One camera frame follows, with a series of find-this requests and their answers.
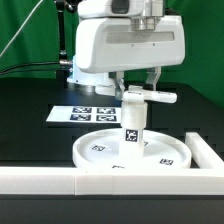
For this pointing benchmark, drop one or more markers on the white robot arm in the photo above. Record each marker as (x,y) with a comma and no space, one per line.
(115,36)

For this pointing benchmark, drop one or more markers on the white L-shaped fence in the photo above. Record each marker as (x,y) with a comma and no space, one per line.
(205,176)

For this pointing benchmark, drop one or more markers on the white cross-shaped table base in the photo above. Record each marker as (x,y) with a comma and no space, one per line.
(136,94)

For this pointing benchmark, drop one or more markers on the white marker sheet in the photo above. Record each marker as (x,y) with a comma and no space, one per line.
(84,114)

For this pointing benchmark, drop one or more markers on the white round table top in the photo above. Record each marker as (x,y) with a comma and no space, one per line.
(100,150)

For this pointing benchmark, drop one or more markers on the black camera stand pole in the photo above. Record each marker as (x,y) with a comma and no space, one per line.
(71,6)

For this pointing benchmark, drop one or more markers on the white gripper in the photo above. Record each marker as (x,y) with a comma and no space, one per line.
(121,35)

